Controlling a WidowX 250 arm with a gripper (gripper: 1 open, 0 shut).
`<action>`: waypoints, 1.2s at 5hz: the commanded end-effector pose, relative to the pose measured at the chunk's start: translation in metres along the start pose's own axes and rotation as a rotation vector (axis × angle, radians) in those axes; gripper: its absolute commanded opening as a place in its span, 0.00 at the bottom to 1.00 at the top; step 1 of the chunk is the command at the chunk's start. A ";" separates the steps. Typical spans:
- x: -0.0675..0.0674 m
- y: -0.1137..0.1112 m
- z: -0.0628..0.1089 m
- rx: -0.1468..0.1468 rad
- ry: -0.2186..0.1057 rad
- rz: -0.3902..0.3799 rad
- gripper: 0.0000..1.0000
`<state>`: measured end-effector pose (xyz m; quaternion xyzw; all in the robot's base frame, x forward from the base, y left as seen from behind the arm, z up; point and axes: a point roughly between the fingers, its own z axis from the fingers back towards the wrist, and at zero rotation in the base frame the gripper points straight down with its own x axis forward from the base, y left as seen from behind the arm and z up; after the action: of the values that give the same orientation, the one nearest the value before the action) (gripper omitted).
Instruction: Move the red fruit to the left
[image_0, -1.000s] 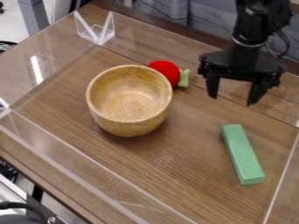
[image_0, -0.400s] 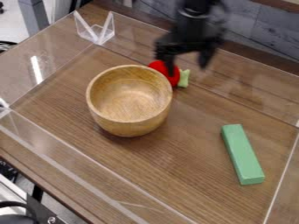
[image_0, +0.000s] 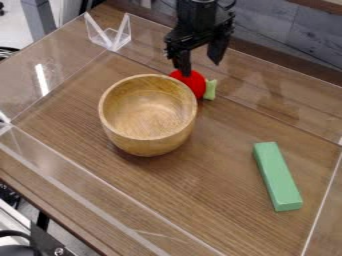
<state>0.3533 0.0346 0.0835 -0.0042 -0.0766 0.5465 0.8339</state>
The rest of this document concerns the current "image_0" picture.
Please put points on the clear acrylic tray wall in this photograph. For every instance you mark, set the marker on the clear acrylic tray wall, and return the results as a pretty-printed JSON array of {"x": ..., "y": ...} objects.
[{"x": 109, "y": 220}]

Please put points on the red plush fruit green leaf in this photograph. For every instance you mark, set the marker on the red plush fruit green leaf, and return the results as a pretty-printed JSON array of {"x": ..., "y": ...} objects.
[{"x": 201, "y": 87}]

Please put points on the black metal bracket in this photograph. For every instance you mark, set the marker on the black metal bracket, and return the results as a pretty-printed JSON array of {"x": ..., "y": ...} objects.
[{"x": 46, "y": 244}]

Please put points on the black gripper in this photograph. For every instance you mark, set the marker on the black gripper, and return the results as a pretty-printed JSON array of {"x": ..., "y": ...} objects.
[{"x": 200, "y": 25}]

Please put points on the wooden bowl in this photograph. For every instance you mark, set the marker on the wooden bowl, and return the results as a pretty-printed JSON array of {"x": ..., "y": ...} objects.
[{"x": 146, "y": 113}]

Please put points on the clear acrylic corner bracket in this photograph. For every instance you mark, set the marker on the clear acrylic corner bracket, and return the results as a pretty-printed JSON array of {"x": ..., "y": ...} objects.
[{"x": 112, "y": 39}]

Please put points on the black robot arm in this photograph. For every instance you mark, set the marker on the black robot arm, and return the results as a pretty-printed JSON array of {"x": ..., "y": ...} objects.
[{"x": 223, "y": 3}]

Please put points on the green rectangular block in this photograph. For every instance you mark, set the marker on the green rectangular block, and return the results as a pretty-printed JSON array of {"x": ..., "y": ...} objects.
[{"x": 276, "y": 176}]

